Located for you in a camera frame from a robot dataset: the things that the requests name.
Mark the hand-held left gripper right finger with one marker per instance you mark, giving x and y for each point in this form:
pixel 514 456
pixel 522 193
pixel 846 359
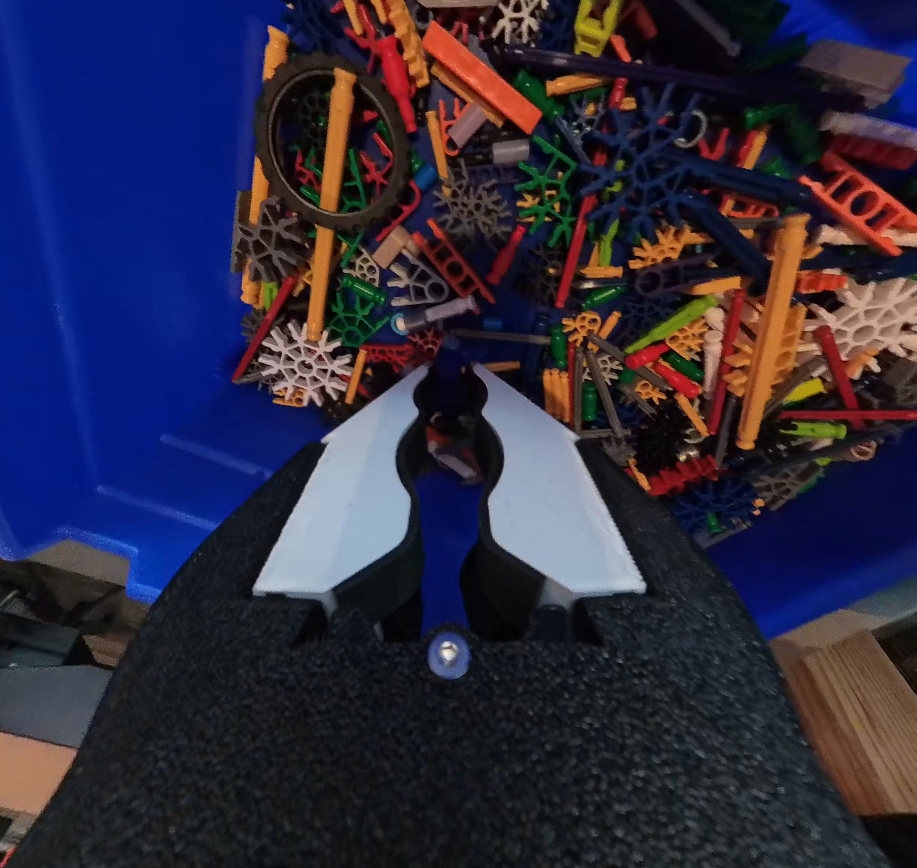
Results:
pixel 559 517

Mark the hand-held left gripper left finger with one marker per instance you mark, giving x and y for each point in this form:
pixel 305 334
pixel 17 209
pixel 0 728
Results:
pixel 337 517

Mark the pile of colourful construction pieces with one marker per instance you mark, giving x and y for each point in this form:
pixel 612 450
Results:
pixel 645 166

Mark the blue bin with square tag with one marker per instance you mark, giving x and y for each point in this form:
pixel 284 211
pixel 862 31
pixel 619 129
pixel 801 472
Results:
pixel 107 237

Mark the light wooden beam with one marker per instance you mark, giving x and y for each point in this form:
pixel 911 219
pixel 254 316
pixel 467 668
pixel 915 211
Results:
pixel 845 717

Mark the black rubber tyre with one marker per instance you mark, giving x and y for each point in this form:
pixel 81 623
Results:
pixel 265 130

